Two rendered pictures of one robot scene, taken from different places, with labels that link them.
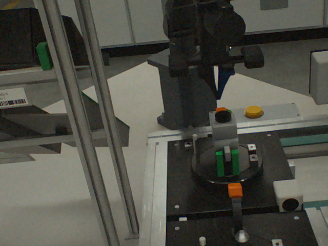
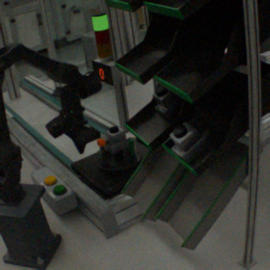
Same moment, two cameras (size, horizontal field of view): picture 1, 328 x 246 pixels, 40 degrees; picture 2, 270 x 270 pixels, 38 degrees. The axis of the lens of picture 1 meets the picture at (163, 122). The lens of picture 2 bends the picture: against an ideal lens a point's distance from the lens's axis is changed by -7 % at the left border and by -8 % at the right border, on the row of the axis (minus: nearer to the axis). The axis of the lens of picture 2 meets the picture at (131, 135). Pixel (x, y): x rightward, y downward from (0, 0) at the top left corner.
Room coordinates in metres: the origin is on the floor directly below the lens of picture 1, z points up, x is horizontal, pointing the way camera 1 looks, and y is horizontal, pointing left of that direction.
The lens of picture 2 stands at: (1.34, 0.84, 1.66)
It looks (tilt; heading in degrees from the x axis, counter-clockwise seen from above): 28 degrees down; 234
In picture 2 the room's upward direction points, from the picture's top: 9 degrees counter-clockwise
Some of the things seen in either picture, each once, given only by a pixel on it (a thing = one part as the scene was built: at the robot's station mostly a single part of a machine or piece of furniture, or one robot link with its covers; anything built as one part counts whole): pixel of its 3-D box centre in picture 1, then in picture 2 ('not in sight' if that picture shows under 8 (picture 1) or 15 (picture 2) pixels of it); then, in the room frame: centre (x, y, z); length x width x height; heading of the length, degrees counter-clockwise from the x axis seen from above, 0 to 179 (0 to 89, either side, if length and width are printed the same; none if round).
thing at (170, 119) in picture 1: (188, 88); (22, 226); (1.10, -0.08, 0.96); 0.15 x 0.15 x 0.20; 35
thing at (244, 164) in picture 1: (226, 164); (119, 160); (0.71, -0.11, 0.98); 0.14 x 0.14 x 0.02
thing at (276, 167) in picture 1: (227, 171); (120, 165); (0.71, -0.11, 0.96); 0.24 x 0.24 x 0.02; 84
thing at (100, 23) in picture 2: not in sight; (100, 22); (0.58, -0.29, 1.38); 0.05 x 0.05 x 0.05
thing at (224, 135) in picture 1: (224, 132); (118, 137); (0.70, -0.11, 1.06); 0.08 x 0.04 x 0.07; 175
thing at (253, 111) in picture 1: (253, 113); (50, 181); (0.92, -0.21, 0.96); 0.04 x 0.04 x 0.02
